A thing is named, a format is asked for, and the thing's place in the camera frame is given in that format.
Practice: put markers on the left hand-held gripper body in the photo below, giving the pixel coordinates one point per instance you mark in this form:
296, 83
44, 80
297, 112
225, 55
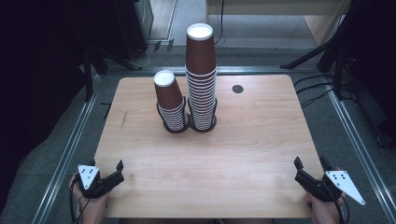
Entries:
88, 175

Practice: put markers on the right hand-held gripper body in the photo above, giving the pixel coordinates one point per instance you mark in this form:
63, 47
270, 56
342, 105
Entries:
341, 182

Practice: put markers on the black cup holder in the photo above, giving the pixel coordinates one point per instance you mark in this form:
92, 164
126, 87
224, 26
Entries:
179, 131
199, 130

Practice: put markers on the tall stack of paper cups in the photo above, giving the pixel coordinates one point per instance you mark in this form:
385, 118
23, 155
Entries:
201, 102

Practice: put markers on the person's left hand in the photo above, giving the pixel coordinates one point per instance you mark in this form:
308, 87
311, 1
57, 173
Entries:
93, 210

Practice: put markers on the person's right hand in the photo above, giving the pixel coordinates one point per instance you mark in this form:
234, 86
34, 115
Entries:
325, 213

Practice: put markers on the person's legs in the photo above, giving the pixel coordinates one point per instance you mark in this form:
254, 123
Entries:
186, 221

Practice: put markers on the short stack of paper cups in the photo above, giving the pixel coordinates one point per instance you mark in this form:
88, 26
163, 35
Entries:
168, 93

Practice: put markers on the black tripod stand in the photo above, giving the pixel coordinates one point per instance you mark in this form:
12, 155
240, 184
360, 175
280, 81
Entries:
337, 62
88, 74

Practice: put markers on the round dark table grommet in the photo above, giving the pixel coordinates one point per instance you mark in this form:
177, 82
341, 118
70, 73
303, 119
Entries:
237, 89

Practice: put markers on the black curtain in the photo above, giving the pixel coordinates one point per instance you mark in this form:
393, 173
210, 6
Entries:
37, 77

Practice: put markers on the light wooden desk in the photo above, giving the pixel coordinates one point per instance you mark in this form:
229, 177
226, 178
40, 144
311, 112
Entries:
320, 25

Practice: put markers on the dark computer tower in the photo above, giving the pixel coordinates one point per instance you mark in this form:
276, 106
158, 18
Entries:
134, 25

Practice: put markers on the metal floor rail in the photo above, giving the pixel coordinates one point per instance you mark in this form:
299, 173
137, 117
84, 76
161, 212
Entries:
358, 146
67, 155
258, 70

